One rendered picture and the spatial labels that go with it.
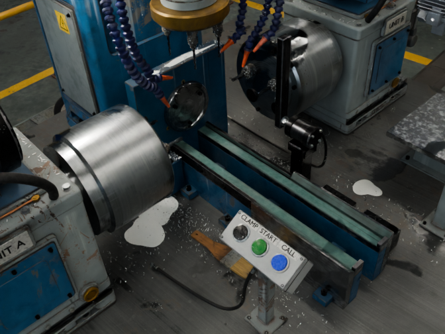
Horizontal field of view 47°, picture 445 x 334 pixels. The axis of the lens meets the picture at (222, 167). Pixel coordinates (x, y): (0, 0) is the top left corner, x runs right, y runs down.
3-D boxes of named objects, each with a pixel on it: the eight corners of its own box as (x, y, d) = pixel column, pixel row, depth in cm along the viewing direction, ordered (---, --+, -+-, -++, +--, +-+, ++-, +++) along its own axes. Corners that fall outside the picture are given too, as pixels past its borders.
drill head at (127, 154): (9, 230, 121) (-31, 149, 104) (135, 158, 138) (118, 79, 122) (61, 294, 106) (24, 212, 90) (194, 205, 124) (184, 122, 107)
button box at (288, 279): (228, 244, 103) (216, 237, 98) (249, 216, 103) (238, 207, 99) (292, 295, 93) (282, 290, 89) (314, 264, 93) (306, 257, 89)
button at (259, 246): (251, 250, 96) (247, 248, 94) (261, 238, 96) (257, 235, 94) (263, 260, 94) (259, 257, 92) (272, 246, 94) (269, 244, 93)
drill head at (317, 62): (216, 112, 153) (210, 36, 136) (305, 61, 172) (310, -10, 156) (277, 149, 138) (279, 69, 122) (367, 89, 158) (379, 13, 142)
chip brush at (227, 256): (186, 239, 131) (186, 237, 130) (200, 228, 134) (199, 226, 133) (247, 281, 120) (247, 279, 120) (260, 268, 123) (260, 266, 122)
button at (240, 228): (233, 236, 98) (229, 233, 97) (242, 223, 99) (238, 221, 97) (244, 244, 97) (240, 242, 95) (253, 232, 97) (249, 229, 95)
